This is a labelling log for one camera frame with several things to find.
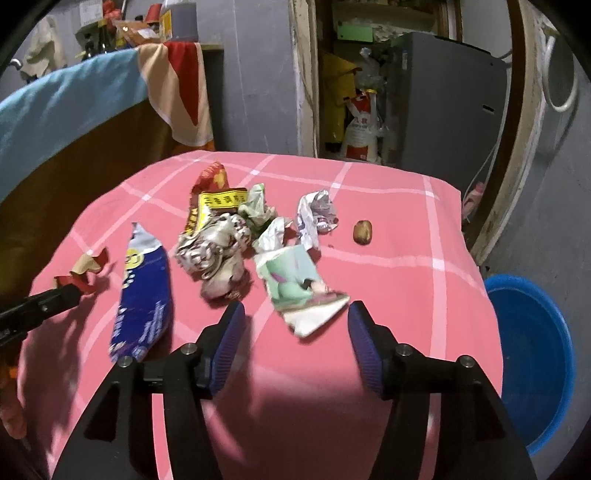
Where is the torn red brown wrapper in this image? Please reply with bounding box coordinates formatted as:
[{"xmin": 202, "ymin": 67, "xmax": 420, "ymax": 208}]
[{"xmin": 53, "ymin": 248, "xmax": 109, "ymax": 295}]

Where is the blue snack wrapper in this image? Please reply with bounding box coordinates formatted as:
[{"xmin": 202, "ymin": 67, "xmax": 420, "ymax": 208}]
[{"xmin": 108, "ymin": 222, "xmax": 172, "ymax": 363}]

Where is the silver foil wrapper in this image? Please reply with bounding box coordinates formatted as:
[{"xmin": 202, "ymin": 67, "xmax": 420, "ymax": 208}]
[{"xmin": 174, "ymin": 213, "xmax": 252, "ymax": 302}]

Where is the green pink picture wrapper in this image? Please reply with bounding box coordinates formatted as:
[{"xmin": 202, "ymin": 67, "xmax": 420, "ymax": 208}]
[{"xmin": 254, "ymin": 245, "xmax": 349, "ymax": 339}]

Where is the yellow brown snack bag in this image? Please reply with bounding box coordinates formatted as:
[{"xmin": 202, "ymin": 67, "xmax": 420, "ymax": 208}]
[{"xmin": 183, "ymin": 188, "xmax": 249, "ymax": 236}]

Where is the white purple paper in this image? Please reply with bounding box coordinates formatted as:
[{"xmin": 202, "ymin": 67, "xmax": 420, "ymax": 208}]
[{"xmin": 297, "ymin": 190, "xmax": 339, "ymax": 251}]

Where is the green white wrapper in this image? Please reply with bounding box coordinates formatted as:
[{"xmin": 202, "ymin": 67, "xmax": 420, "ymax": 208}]
[{"xmin": 238, "ymin": 183, "xmax": 277, "ymax": 233}]

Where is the red orange noodle wrapper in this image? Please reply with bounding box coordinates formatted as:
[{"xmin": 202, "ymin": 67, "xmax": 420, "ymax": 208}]
[{"xmin": 191, "ymin": 162, "xmax": 229, "ymax": 195}]

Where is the blue plastic bucket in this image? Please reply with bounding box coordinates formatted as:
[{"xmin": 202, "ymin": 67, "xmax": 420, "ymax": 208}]
[{"xmin": 485, "ymin": 274, "xmax": 576, "ymax": 455}]

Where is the brown nut shell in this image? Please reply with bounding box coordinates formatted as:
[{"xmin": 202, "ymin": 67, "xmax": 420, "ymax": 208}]
[{"xmin": 353, "ymin": 220, "xmax": 373, "ymax": 245}]

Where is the pink checked tablecloth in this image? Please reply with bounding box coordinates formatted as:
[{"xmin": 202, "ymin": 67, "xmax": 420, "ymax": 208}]
[{"xmin": 19, "ymin": 152, "xmax": 503, "ymax": 479}]

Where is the light blue cloth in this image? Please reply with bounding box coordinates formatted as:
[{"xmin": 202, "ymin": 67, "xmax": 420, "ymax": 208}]
[{"xmin": 1, "ymin": 49, "xmax": 147, "ymax": 198}]

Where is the white red rice sack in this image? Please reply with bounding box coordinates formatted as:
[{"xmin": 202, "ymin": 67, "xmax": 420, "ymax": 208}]
[{"xmin": 341, "ymin": 89, "xmax": 381, "ymax": 164}]

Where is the hanging beige rag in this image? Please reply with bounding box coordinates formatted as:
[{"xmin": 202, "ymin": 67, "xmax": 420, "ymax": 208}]
[{"xmin": 21, "ymin": 15, "xmax": 67, "ymax": 79}]

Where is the red beige towel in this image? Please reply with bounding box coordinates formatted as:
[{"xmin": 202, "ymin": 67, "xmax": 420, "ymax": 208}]
[{"xmin": 136, "ymin": 41, "xmax": 214, "ymax": 151}]

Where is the yellow bag in pantry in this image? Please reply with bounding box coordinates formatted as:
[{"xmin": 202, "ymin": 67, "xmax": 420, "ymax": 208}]
[{"xmin": 321, "ymin": 52, "xmax": 360, "ymax": 143}]

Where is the large oil jug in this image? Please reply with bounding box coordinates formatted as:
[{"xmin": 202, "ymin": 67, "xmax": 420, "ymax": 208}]
[{"xmin": 159, "ymin": 0, "xmax": 198, "ymax": 42}]

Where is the white hose loop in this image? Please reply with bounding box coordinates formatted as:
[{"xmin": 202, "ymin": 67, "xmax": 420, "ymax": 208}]
[{"xmin": 540, "ymin": 27, "xmax": 579, "ymax": 113}]

